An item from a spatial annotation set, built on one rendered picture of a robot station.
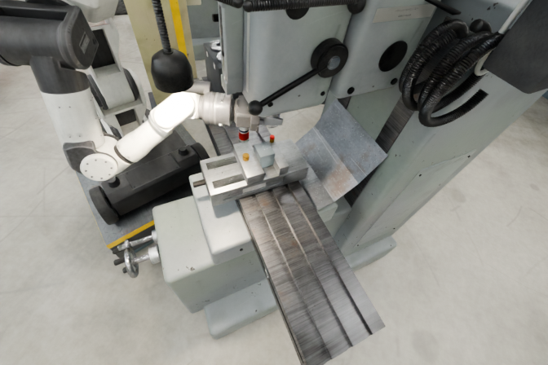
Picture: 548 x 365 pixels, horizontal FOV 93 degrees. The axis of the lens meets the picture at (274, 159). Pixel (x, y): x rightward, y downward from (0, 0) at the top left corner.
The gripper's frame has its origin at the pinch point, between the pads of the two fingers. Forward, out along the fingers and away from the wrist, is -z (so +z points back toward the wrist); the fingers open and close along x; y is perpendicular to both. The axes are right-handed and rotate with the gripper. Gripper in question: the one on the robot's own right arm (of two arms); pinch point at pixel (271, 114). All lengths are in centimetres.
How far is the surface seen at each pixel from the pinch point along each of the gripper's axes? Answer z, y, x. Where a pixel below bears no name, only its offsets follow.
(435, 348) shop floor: -106, 122, -42
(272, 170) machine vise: -2.9, 23.3, -1.6
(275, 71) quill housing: 1.2, -20.1, -11.5
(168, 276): 30, 51, -30
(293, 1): 0.4, -34.8, -19.4
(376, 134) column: -37.1, 11.5, 8.6
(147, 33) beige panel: 94, 55, 146
